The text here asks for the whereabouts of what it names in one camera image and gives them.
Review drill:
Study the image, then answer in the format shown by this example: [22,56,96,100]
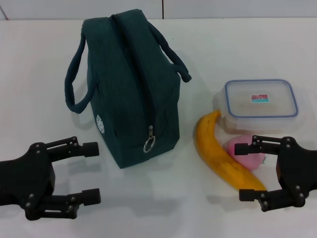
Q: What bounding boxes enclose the dark teal insulated lunch bag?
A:
[64,8,193,169]

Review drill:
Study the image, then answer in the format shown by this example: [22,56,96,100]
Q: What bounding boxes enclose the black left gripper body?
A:
[0,142,54,220]

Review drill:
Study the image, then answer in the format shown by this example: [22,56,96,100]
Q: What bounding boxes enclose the pink toy peach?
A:
[224,135,266,171]

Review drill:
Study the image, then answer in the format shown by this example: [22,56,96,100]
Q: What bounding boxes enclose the clear food container blue seal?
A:
[214,79,304,136]

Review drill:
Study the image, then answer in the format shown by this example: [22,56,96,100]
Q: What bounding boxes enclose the yellow banana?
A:
[194,110,268,191]

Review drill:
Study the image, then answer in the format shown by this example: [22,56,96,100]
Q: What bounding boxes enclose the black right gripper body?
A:
[276,136,317,206]

